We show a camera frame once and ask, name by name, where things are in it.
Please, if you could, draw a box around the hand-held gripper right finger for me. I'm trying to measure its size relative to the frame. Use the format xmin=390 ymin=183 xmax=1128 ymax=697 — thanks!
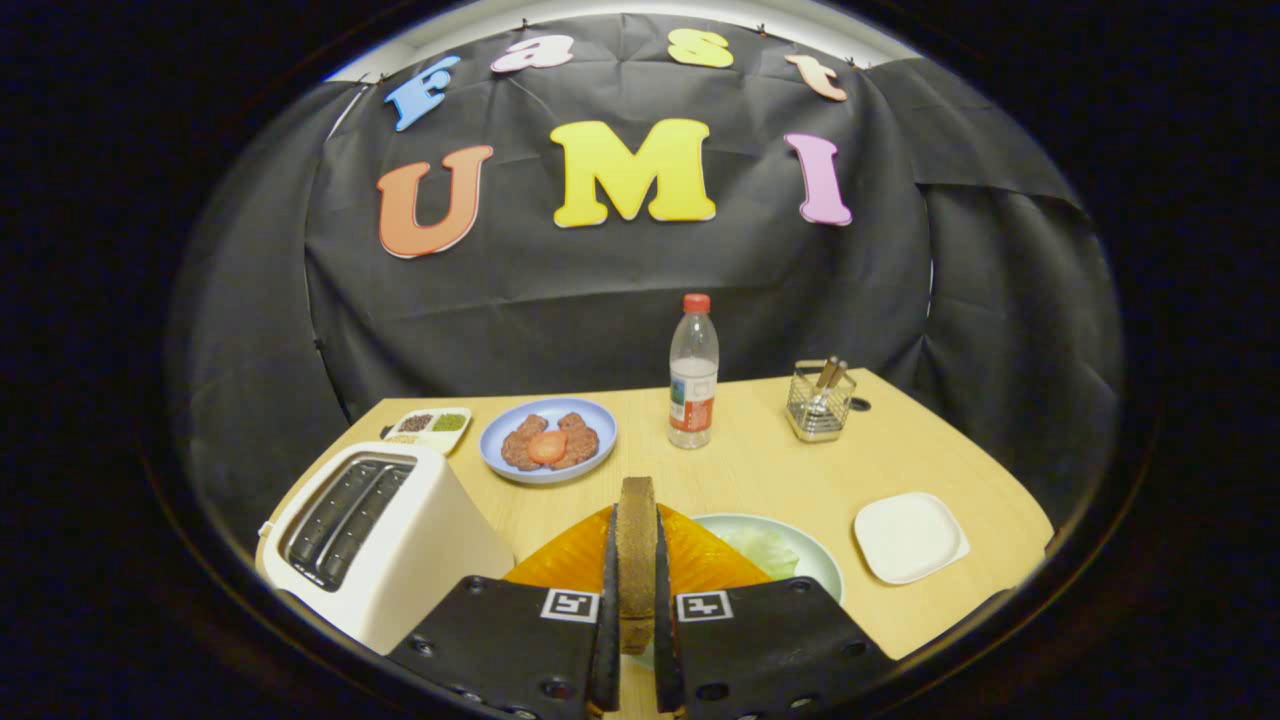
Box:
xmin=653 ymin=503 xmax=896 ymax=720

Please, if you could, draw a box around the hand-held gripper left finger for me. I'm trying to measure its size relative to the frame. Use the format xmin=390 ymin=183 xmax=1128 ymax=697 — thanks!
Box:
xmin=385 ymin=503 xmax=623 ymax=720

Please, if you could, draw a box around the brown toast slice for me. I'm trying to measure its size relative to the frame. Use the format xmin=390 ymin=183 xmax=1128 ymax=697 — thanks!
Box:
xmin=615 ymin=476 xmax=659 ymax=656

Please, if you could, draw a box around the green lettuce leaf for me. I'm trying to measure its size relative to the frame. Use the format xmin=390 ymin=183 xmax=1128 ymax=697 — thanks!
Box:
xmin=715 ymin=525 xmax=801 ymax=583

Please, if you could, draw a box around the pale green round plate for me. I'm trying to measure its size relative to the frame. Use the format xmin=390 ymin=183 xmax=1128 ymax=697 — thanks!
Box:
xmin=690 ymin=513 xmax=845 ymax=604

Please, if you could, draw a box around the white toaster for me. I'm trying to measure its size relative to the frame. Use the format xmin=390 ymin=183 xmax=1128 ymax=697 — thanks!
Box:
xmin=255 ymin=441 xmax=516 ymax=656

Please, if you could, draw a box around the brown meat patty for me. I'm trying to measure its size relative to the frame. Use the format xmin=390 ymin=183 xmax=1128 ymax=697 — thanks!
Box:
xmin=500 ymin=414 xmax=549 ymax=472
xmin=555 ymin=411 xmax=601 ymax=470

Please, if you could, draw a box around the blue round plate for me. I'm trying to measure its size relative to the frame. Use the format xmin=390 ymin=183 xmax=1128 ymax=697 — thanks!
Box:
xmin=478 ymin=397 xmax=619 ymax=486

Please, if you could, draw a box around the clear water bottle red cap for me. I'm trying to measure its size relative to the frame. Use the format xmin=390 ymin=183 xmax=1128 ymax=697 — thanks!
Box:
xmin=668 ymin=293 xmax=720 ymax=450

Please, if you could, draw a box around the white square plate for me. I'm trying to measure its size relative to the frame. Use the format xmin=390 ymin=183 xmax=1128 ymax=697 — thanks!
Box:
xmin=853 ymin=491 xmax=971 ymax=586

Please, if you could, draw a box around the white divided seasoning dish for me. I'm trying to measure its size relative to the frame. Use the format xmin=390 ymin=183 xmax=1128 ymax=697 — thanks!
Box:
xmin=382 ymin=406 xmax=473 ymax=456

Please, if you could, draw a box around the black backdrop cloth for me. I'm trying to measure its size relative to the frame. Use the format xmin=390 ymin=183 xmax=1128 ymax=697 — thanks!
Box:
xmin=165 ymin=12 xmax=1126 ymax=541

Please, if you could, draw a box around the metal wire cutlery holder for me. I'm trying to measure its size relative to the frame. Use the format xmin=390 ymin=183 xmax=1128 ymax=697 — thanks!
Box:
xmin=785 ymin=360 xmax=858 ymax=444

